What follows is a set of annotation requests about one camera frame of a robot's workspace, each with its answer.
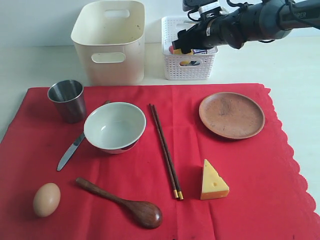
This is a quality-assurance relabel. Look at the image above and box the yellow cheese wedge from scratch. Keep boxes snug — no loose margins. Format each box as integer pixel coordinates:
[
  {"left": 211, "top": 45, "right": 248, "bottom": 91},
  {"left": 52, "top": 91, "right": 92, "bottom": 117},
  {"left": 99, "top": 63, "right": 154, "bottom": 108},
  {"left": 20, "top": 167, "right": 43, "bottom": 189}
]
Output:
[{"left": 200, "top": 159, "right": 230, "bottom": 200}]

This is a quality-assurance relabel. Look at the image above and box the dark wooden chopstick left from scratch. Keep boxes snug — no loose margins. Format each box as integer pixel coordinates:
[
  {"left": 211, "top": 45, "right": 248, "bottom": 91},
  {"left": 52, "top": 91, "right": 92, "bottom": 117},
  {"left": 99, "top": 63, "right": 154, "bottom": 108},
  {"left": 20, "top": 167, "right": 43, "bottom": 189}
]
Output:
[{"left": 149, "top": 103, "right": 179, "bottom": 199}]

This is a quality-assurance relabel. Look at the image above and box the red table cloth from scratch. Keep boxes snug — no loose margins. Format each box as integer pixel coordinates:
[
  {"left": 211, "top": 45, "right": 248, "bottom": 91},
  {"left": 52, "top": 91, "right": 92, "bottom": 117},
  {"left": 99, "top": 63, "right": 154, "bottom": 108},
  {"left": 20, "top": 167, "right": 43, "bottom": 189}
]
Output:
[{"left": 0, "top": 83, "right": 320, "bottom": 240}]

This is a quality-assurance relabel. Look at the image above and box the cream plastic bin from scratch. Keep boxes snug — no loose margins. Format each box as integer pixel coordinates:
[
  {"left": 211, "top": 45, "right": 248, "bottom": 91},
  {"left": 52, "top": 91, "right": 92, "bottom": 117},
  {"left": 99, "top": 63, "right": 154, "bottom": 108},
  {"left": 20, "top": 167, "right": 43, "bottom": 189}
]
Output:
[{"left": 70, "top": 0, "right": 145, "bottom": 86}]

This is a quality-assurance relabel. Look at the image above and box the metal table knife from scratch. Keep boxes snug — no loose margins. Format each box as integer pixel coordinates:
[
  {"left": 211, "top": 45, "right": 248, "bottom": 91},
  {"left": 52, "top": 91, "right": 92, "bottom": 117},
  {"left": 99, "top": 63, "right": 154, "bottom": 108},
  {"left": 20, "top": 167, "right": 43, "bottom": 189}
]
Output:
[{"left": 56, "top": 132, "right": 85, "bottom": 172}]

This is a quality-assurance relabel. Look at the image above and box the blue white milk carton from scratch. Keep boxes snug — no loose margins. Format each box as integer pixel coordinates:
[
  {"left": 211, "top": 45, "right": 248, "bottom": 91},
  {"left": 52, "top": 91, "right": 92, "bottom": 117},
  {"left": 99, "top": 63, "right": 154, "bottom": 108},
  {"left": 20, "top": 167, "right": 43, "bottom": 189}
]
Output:
[{"left": 192, "top": 49, "right": 208, "bottom": 55}]

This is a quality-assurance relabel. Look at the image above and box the stainless steel cup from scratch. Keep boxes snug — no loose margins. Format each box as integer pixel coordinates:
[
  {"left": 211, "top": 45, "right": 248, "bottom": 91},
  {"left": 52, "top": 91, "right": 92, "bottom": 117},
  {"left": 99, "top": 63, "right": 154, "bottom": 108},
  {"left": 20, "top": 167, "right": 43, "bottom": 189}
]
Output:
[{"left": 47, "top": 79, "right": 87, "bottom": 124}]

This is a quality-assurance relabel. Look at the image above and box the pale green ceramic bowl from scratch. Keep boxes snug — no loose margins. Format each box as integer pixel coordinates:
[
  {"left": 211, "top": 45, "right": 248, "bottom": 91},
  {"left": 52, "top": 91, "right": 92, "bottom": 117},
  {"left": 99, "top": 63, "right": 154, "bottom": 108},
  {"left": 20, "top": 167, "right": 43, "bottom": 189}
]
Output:
[{"left": 83, "top": 102, "right": 147, "bottom": 155}]

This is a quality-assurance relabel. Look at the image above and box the yellow lemon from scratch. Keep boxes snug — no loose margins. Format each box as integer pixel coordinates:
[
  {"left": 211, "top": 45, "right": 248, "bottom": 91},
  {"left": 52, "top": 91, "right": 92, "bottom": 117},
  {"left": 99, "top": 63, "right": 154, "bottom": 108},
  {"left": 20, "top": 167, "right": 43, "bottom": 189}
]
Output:
[{"left": 172, "top": 48, "right": 194, "bottom": 67}]

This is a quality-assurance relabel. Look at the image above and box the brown egg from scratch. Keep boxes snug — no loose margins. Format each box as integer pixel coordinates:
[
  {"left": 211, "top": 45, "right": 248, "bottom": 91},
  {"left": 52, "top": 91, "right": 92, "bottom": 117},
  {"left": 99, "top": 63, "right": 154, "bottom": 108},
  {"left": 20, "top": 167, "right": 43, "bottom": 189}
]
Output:
[{"left": 33, "top": 182, "right": 61, "bottom": 218}]

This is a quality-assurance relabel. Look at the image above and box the brown wooden plate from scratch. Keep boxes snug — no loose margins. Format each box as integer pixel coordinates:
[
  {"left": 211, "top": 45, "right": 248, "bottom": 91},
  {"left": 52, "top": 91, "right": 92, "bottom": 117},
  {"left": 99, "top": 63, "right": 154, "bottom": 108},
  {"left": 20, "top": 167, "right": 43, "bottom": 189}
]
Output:
[{"left": 198, "top": 92, "right": 266, "bottom": 140}]

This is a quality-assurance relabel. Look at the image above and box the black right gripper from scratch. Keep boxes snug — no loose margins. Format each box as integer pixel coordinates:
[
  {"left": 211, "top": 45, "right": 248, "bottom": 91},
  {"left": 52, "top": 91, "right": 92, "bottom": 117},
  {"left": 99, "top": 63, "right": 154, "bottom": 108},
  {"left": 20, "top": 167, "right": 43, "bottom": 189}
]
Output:
[{"left": 172, "top": 0, "right": 291, "bottom": 54}]

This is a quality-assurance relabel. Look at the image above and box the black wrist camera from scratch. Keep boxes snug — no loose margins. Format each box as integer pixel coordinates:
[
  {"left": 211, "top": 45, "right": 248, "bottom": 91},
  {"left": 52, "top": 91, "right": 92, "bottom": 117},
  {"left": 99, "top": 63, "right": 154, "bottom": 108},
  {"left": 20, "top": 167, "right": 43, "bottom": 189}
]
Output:
[{"left": 182, "top": 0, "right": 221, "bottom": 14}]

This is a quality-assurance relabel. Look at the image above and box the dark wooden spoon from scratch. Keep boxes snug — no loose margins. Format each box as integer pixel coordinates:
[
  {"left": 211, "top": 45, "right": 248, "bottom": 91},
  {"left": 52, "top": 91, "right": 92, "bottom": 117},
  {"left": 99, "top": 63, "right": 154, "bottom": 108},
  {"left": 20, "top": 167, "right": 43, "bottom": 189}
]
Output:
[{"left": 75, "top": 177, "right": 163, "bottom": 229}]

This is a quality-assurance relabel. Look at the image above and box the dark wooden chopstick right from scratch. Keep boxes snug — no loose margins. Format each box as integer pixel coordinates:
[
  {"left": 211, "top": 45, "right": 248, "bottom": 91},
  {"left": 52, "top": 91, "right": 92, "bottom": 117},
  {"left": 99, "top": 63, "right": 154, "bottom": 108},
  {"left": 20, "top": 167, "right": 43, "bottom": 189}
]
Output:
[{"left": 150, "top": 104, "right": 184, "bottom": 201}]

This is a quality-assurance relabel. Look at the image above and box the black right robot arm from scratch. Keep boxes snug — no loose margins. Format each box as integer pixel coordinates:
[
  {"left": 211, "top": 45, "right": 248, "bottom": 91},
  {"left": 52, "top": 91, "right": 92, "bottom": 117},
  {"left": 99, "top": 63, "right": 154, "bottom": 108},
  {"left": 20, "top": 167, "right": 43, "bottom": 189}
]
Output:
[{"left": 172, "top": 0, "right": 320, "bottom": 54}]

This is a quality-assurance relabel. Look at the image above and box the white perforated plastic basket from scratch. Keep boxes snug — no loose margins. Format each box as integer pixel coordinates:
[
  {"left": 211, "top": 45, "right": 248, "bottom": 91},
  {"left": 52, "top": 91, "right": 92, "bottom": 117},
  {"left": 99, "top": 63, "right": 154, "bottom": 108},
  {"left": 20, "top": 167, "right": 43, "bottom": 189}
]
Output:
[{"left": 161, "top": 16, "right": 218, "bottom": 81}]

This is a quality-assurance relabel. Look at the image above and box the dark wooden chopstick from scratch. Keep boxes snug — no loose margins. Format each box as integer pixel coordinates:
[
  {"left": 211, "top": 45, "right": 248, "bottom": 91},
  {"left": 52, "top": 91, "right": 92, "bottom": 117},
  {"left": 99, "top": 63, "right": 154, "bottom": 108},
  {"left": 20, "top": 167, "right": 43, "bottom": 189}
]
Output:
[
  {"left": 149, "top": 103, "right": 179, "bottom": 199},
  {"left": 150, "top": 104, "right": 184, "bottom": 201}
]

